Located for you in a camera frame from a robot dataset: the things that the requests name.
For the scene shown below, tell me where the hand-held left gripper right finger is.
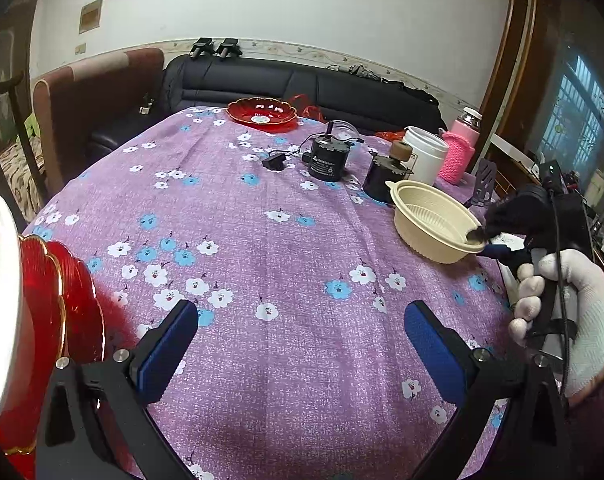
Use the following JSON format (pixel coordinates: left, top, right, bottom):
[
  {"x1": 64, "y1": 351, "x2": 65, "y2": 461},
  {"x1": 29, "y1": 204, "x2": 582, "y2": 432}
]
[{"x1": 403, "y1": 300, "x2": 575, "y2": 480}]

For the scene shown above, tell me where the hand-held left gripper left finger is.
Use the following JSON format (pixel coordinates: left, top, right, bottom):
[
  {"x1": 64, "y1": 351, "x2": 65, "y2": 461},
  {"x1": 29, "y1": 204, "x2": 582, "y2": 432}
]
[{"x1": 34, "y1": 299, "x2": 200, "y2": 480}]

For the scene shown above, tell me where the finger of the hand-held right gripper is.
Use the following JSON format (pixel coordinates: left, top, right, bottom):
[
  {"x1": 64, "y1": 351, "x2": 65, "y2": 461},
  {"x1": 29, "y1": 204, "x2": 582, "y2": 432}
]
[
  {"x1": 464, "y1": 194, "x2": 529, "y2": 244},
  {"x1": 478, "y1": 242, "x2": 532, "y2": 267}
]

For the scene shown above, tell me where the beige plastic bowl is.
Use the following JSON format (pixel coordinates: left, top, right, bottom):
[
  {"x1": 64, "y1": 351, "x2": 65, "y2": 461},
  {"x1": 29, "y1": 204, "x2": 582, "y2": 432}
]
[{"x1": 389, "y1": 180, "x2": 487, "y2": 265}]

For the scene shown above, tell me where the red gold-rimmed plate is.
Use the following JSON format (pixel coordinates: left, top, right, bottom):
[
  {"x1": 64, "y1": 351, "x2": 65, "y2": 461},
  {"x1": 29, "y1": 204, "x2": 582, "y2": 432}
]
[
  {"x1": 2, "y1": 234, "x2": 68, "y2": 456},
  {"x1": 12, "y1": 241, "x2": 107, "y2": 480}
]

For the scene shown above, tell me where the person's right hand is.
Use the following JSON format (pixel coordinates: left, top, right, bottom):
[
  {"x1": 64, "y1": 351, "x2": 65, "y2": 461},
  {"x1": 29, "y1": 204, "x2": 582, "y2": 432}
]
[{"x1": 508, "y1": 247, "x2": 604, "y2": 400}]

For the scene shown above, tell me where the black perforated phone stand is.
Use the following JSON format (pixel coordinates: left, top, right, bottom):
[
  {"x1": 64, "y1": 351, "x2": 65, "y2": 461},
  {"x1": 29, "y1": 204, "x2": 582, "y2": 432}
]
[{"x1": 464, "y1": 157, "x2": 498, "y2": 209}]

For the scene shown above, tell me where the pink sleeved thermos bottle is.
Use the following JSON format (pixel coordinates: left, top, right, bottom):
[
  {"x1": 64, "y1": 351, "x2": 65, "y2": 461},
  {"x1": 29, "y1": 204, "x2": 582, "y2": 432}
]
[{"x1": 439, "y1": 107, "x2": 483, "y2": 185}]

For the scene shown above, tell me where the white plastic jar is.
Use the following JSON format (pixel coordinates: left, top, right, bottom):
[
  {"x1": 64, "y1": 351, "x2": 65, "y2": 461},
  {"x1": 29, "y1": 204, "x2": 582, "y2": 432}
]
[{"x1": 400, "y1": 126, "x2": 450, "y2": 189}]

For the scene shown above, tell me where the black can with cork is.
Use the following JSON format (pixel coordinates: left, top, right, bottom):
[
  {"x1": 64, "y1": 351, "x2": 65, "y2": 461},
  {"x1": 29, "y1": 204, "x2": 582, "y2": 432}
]
[{"x1": 362, "y1": 141, "x2": 414, "y2": 205}]

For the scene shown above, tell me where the purple floral tablecloth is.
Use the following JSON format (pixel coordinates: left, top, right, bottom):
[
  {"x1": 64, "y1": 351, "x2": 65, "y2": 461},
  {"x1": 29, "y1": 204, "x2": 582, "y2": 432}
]
[{"x1": 19, "y1": 105, "x2": 529, "y2": 480}]

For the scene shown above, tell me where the clear plastic cup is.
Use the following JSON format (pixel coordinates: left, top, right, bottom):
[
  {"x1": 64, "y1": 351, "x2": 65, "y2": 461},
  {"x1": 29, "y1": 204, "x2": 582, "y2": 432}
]
[{"x1": 331, "y1": 120, "x2": 364, "y2": 144}]

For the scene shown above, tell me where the black pump motor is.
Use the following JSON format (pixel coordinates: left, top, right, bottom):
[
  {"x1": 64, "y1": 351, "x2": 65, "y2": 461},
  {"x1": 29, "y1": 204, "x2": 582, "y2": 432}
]
[{"x1": 302, "y1": 132, "x2": 351, "y2": 183}]

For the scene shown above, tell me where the red plastic bag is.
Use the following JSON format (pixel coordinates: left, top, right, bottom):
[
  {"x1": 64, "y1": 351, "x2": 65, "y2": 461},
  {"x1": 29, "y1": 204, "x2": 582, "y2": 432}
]
[{"x1": 286, "y1": 93, "x2": 329, "y2": 123}]

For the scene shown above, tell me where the patterned blanket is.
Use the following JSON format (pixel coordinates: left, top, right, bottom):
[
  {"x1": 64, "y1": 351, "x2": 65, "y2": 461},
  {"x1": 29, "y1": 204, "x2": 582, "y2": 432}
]
[{"x1": 0, "y1": 139, "x2": 46, "y2": 222}]

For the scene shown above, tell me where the brown armchair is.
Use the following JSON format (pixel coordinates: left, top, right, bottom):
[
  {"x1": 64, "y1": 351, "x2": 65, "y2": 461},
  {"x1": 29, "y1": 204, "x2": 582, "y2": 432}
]
[{"x1": 32, "y1": 47, "x2": 166, "y2": 197}]

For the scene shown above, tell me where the red glass dish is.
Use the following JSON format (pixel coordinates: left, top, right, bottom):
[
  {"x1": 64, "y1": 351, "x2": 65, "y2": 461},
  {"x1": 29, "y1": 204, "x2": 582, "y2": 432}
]
[{"x1": 226, "y1": 97, "x2": 299, "y2": 134}]

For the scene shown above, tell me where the wooden chair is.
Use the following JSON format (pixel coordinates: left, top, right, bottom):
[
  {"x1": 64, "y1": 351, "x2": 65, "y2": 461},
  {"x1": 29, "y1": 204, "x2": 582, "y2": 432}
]
[{"x1": 0, "y1": 71, "x2": 49, "y2": 213}]

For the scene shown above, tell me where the black leather sofa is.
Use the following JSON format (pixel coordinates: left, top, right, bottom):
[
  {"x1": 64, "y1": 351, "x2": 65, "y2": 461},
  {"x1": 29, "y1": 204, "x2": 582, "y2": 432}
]
[{"x1": 89, "y1": 54, "x2": 449, "y2": 157}]

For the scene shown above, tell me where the black cable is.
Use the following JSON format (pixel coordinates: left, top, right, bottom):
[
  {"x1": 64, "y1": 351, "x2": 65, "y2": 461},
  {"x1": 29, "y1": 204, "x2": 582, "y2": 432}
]
[{"x1": 549, "y1": 180, "x2": 572, "y2": 377}]

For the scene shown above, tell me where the small wall plaque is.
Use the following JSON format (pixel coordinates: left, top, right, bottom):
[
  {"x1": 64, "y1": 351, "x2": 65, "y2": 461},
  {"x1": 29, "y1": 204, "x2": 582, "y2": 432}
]
[{"x1": 78, "y1": 0, "x2": 103, "y2": 35}]

